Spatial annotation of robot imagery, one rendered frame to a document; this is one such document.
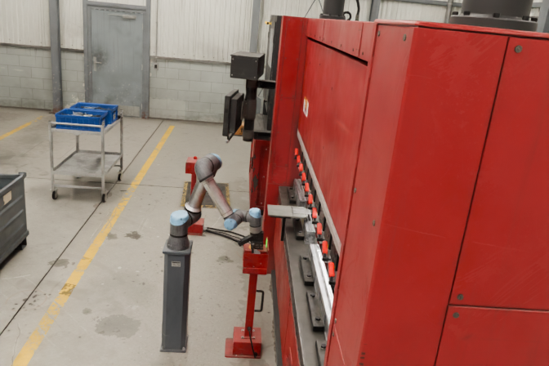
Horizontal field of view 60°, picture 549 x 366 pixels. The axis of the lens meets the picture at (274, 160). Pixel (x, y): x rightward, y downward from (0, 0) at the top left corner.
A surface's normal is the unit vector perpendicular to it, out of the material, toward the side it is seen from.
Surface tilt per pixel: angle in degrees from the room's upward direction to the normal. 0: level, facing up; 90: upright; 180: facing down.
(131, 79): 90
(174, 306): 90
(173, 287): 90
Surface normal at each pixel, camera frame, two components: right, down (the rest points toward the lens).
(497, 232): 0.04, 0.29
